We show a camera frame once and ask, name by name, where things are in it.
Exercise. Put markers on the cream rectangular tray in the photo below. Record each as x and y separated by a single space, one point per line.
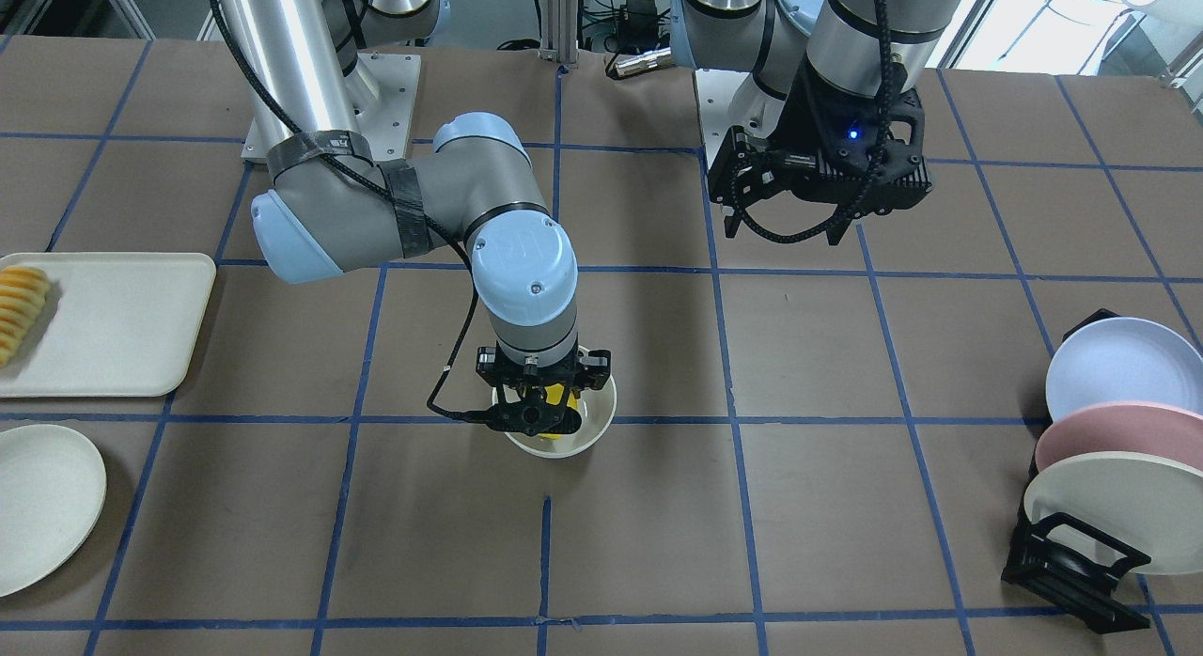
116 324

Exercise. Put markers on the sliced bread loaf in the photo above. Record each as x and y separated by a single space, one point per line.
24 291

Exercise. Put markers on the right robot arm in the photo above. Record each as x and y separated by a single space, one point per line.
337 205

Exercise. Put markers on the cream plate in rack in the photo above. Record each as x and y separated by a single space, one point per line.
1152 504

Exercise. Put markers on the pink plate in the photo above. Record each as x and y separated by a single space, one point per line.
1150 428

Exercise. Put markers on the lavender plate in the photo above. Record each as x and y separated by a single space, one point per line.
1121 359

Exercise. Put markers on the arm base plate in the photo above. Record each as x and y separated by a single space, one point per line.
728 98
382 89

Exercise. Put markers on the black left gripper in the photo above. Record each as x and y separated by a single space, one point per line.
806 114

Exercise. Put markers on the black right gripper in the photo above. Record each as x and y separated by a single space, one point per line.
488 365

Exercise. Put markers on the cream round plate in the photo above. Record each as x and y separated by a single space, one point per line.
53 486

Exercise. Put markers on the silver cylindrical connector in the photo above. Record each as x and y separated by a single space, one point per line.
623 67

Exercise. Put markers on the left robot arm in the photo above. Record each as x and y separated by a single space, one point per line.
861 46

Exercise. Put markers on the aluminium frame post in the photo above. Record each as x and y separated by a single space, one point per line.
558 39

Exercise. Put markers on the black dish rack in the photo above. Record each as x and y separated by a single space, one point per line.
1073 581

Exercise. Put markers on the yellow lemon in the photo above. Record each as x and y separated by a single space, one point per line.
558 396

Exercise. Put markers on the cream bowl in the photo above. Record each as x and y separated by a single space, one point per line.
598 409

